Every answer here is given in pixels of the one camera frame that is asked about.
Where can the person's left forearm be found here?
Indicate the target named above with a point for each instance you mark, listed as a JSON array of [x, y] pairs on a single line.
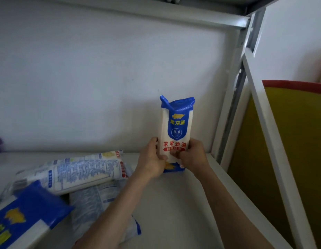
[[116, 212]]

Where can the blue white noodle packet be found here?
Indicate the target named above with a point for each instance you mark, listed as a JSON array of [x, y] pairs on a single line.
[[30, 212], [87, 204], [177, 121], [80, 171]]

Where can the person's left thumb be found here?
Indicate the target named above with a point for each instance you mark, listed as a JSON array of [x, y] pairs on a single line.
[[163, 158]]

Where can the yellow board with red edge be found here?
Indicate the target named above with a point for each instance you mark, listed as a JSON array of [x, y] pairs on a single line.
[[298, 142]]

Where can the white metal shelf rack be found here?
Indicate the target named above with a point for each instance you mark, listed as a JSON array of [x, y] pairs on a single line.
[[256, 80]]

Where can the person's right forearm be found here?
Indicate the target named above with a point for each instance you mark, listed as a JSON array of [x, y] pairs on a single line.
[[228, 212]]

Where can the person's right hand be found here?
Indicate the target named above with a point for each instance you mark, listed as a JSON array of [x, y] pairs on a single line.
[[195, 159]]

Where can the person's left hand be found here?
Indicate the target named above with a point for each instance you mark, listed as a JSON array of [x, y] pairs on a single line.
[[149, 160]]

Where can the person's right thumb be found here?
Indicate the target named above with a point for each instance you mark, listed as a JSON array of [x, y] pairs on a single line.
[[177, 152]]

